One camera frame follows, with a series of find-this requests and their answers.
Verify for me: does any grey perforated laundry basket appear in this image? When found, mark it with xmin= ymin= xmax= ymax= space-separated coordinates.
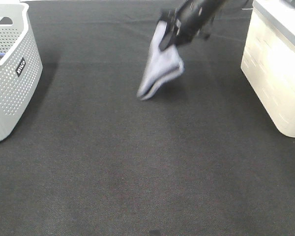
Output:
xmin=0 ymin=0 xmax=43 ymax=142

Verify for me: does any white plastic storage bin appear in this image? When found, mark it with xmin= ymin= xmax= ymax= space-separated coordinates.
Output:
xmin=241 ymin=0 xmax=295 ymax=138

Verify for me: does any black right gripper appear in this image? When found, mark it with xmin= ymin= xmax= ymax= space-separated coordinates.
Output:
xmin=159 ymin=0 xmax=215 ymax=51

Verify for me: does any lavender towel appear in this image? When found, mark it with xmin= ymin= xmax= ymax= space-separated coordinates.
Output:
xmin=137 ymin=21 xmax=184 ymax=100

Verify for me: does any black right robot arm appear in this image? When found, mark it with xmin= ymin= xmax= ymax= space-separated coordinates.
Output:
xmin=159 ymin=0 xmax=226 ymax=51

